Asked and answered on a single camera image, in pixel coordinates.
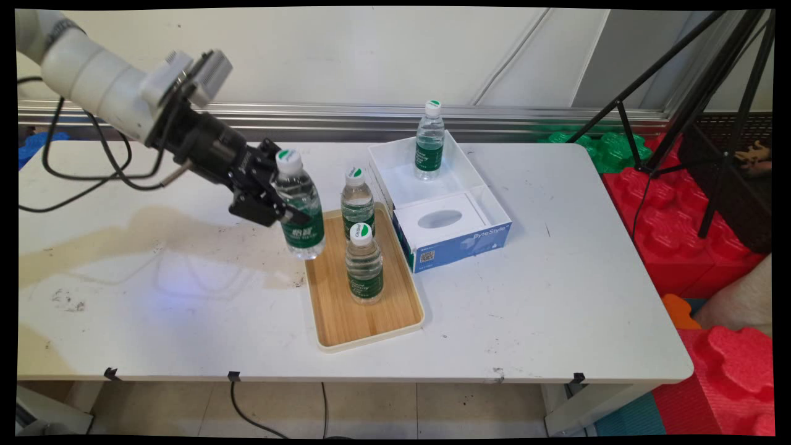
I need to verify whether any aluminium wall rail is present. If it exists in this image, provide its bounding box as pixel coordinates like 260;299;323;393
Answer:
17;100;671;143

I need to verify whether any teal foam mat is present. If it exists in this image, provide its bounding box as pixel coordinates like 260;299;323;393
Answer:
593;392;668;437

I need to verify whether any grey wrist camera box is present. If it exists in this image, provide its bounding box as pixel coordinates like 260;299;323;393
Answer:
162;49;234;108

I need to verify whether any blue foam piece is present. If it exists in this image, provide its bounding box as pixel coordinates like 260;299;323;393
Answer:
19;131;72;169

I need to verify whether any beige cushion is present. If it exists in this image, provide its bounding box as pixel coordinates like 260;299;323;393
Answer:
695;256;773;338

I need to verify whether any green foam block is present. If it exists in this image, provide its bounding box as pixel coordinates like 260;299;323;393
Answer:
538;127;653;174

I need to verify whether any bamboo tray with white rim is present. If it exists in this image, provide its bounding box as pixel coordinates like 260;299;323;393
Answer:
305;207;426;353

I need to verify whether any white table leg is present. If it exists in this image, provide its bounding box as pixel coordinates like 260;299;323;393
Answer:
544;383;657;437

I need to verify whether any red foam block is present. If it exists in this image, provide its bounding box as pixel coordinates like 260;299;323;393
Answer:
603;133;770;299
652;326;776;436

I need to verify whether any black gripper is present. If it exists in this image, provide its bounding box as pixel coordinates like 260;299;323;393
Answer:
147;104;311;228

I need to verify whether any white and blue cardboard box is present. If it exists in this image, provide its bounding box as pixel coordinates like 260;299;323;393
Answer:
368;130;513;273

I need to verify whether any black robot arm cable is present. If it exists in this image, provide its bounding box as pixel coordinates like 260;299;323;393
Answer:
17;75;189;214

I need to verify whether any black tripod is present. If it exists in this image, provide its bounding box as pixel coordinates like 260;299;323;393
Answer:
565;9;776;239

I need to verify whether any orange foam piece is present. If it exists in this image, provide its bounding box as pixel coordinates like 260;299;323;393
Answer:
661;294;703;330

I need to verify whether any dark mesh crate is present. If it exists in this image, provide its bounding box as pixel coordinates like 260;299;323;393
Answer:
677;111;773;255

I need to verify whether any green label water bottle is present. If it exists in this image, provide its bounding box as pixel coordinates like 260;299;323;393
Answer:
345;222;384;305
274;148;326;260
341;166;376;239
415;100;446;182

